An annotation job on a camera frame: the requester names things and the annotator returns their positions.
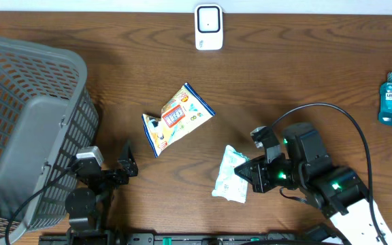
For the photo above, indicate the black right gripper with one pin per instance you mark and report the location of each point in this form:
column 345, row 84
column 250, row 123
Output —
column 255, row 179

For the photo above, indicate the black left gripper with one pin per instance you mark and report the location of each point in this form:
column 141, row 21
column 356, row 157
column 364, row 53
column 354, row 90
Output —
column 128, row 160

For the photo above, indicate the mint green wipes pack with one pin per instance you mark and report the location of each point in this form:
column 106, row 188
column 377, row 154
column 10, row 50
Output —
column 228, row 185

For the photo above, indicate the yellow snack chip bag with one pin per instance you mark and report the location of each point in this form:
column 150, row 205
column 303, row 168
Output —
column 182, row 114

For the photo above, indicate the grey plastic mesh basket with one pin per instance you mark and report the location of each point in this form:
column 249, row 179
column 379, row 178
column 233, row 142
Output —
column 46, row 116

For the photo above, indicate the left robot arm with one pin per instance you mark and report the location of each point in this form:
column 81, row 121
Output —
column 88, row 207

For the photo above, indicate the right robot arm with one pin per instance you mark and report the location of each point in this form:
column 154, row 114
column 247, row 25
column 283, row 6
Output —
column 337, row 191

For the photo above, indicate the white barcode scanner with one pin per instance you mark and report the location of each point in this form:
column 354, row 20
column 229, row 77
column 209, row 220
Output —
column 208, row 27

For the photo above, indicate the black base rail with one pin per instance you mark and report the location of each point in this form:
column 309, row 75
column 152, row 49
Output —
column 151, row 239

